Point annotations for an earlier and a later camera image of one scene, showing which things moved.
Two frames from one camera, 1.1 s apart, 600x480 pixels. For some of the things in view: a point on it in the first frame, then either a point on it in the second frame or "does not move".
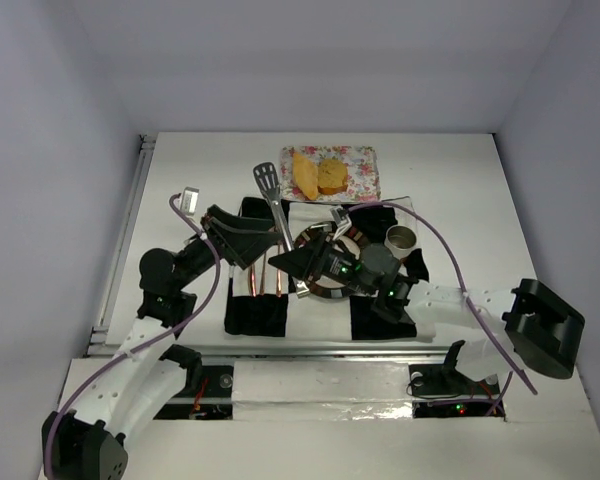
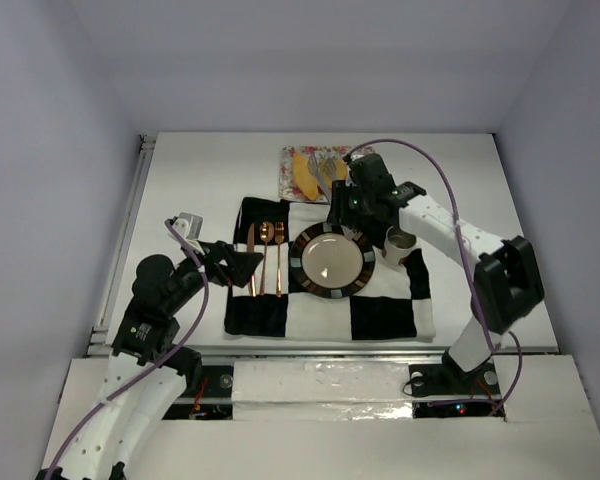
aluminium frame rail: x=103 y=340 does not move
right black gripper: x=318 y=259 → x=343 y=206
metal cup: x=399 y=239 does not move
